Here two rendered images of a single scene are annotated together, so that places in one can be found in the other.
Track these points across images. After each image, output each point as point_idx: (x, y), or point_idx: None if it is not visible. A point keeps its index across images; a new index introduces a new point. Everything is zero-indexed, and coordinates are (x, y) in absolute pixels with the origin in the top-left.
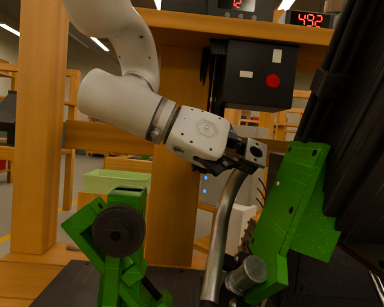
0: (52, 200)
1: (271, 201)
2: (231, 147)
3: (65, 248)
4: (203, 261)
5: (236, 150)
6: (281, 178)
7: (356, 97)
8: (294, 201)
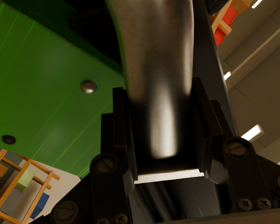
0: None
1: (41, 66)
2: (224, 164)
3: None
4: None
5: (211, 142)
6: (97, 102)
7: (137, 220)
8: (26, 146)
